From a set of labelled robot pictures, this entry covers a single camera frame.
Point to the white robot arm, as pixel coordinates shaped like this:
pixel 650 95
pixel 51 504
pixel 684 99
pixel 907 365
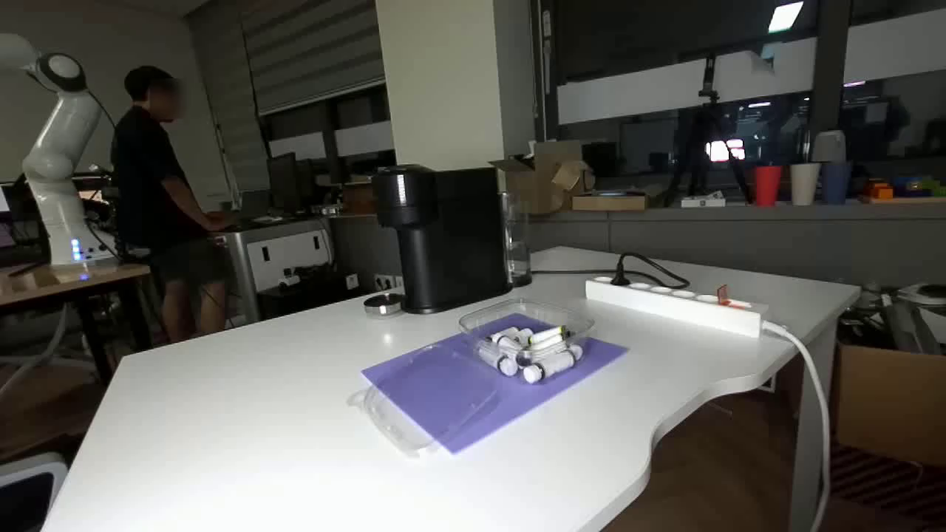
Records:
pixel 56 148

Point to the white bottle yellow band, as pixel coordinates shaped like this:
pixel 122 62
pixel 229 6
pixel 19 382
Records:
pixel 510 339

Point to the white bottle black band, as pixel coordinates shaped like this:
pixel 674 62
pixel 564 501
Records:
pixel 548 339

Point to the white bottle purple band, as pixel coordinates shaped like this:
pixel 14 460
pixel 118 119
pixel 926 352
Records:
pixel 551 367

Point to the black coffee machine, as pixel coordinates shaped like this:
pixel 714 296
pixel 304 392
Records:
pixel 453 237

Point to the clear water tank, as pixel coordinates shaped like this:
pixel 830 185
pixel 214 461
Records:
pixel 514 241

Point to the small round metal tin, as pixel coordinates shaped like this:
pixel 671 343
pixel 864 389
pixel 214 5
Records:
pixel 381 303

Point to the open cardboard box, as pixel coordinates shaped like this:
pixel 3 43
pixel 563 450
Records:
pixel 548 179

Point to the purple mat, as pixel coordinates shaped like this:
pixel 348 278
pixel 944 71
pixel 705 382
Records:
pixel 433 395

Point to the flat brown box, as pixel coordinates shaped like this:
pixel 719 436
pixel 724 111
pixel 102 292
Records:
pixel 609 203

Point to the clear plastic lid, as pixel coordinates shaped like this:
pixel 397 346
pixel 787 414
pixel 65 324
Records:
pixel 391 427

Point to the white cabinet appliance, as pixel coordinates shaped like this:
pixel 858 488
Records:
pixel 280 260

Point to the white power strip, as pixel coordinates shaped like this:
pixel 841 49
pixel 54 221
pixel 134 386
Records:
pixel 668 303

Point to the grey window blind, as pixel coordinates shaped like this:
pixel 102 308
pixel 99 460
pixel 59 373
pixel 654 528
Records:
pixel 310 49

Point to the red cup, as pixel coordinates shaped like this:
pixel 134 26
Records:
pixel 765 185

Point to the person in black shirt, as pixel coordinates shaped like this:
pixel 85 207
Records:
pixel 147 188

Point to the white cup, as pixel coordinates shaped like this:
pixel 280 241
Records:
pixel 804 185

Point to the blue cup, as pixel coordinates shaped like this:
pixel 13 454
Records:
pixel 836 182

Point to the wooden desk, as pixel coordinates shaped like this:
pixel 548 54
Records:
pixel 59 286

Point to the large brown cardboard box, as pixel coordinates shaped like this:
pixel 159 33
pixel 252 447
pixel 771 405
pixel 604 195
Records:
pixel 888 404

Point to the white plastic bin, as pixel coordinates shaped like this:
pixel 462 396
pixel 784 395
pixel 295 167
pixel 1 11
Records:
pixel 28 491

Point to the black camera tripod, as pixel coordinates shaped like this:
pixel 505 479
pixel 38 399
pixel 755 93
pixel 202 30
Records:
pixel 705 129

